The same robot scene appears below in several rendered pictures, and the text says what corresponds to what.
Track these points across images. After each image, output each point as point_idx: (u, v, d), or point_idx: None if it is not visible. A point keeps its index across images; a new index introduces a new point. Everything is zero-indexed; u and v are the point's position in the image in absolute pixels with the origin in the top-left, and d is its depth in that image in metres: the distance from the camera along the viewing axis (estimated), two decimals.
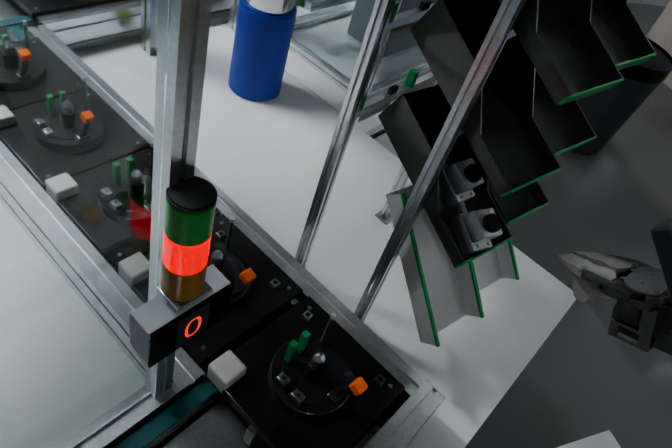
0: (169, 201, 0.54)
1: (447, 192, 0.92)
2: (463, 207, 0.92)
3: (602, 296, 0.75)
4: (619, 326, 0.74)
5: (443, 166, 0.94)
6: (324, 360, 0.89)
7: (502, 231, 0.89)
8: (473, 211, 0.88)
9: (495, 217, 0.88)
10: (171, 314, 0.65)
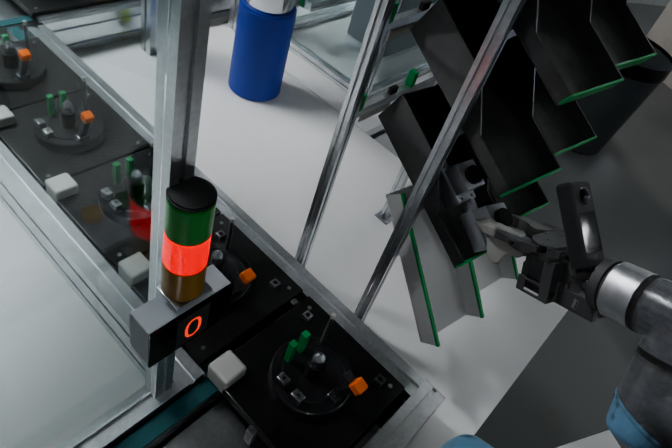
0: (169, 201, 0.54)
1: (448, 193, 0.92)
2: (473, 203, 0.90)
3: (513, 255, 0.81)
4: (526, 281, 0.80)
5: (444, 167, 0.94)
6: (324, 360, 0.89)
7: (514, 226, 0.87)
8: (484, 206, 0.86)
9: (506, 211, 0.86)
10: (171, 314, 0.65)
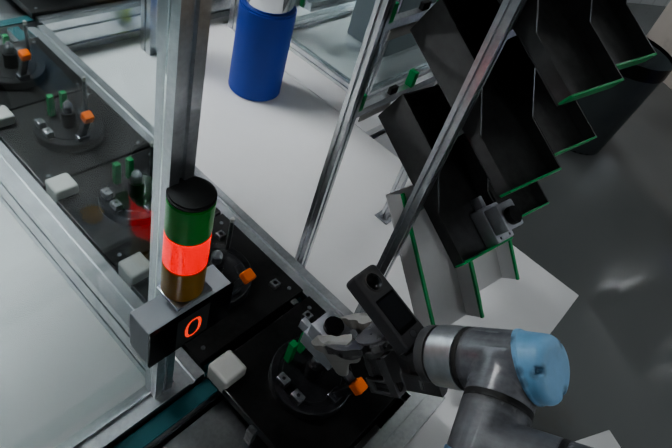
0: (169, 201, 0.54)
1: (487, 233, 0.93)
2: (306, 322, 0.87)
3: (352, 362, 0.78)
4: (377, 381, 0.77)
5: (482, 206, 0.94)
6: None
7: (349, 328, 0.84)
8: (311, 325, 0.83)
9: (333, 319, 0.83)
10: (171, 314, 0.65)
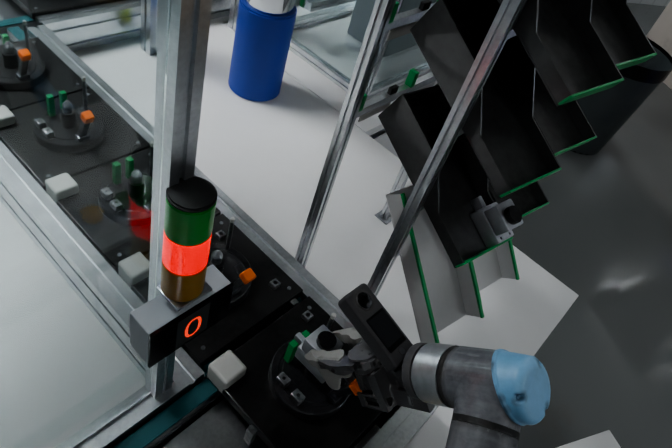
0: (169, 201, 0.54)
1: (487, 233, 0.93)
2: (300, 337, 0.90)
3: (344, 376, 0.80)
4: (367, 395, 0.79)
5: (482, 206, 0.94)
6: None
7: (341, 342, 0.87)
8: (304, 340, 0.86)
9: (326, 333, 0.86)
10: (171, 314, 0.65)
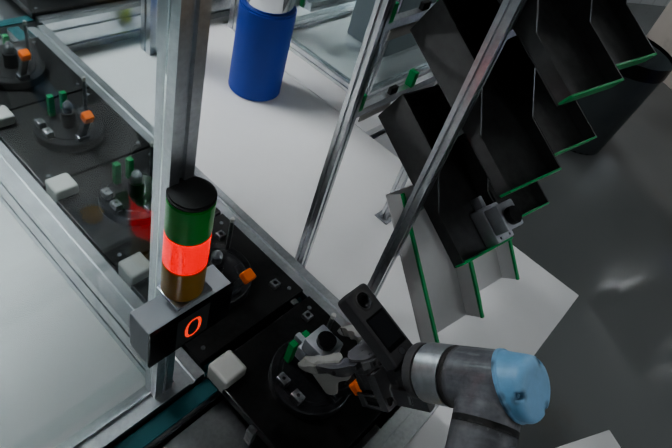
0: (169, 201, 0.54)
1: (487, 233, 0.93)
2: (300, 337, 0.90)
3: (343, 380, 0.80)
4: (368, 396, 0.79)
5: (482, 206, 0.94)
6: None
7: (341, 342, 0.87)
8: (304, 340, 0.86)
9: (326, 333, 0.86)
10: (171, 314, 0.65)
